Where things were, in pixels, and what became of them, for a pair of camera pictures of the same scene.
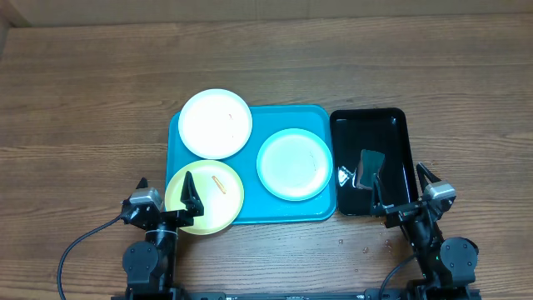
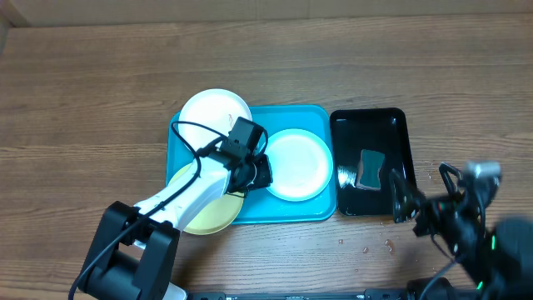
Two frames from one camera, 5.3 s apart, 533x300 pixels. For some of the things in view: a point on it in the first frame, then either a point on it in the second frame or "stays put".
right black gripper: x=401 y=212 -> x=437 y=208
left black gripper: x=183 y=218 -> x=265 y=177
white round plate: x=215 y=124 stays put
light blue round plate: x=295 y=164 stays put
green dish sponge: x=371 y=162 stays put
